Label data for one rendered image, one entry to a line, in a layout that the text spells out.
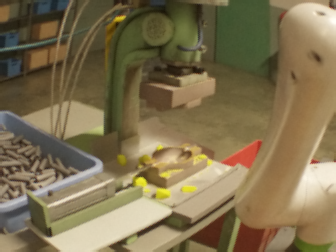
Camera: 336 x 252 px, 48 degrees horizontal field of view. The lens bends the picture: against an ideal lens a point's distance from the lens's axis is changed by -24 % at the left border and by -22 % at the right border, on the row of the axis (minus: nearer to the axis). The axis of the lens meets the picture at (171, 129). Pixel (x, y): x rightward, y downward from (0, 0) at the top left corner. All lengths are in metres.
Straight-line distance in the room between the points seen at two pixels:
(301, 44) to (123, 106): 0.76
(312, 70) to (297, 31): 0.05
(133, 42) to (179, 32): 0.16
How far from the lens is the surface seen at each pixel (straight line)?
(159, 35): 1.02
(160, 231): 0.99
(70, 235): 0.86
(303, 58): 0.47
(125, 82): 1.14
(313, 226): 0.86
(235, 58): 7.17
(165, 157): 1.16
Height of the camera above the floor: 1.49
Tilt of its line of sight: 20 degrees down
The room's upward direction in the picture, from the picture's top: 4 degrees clockwise
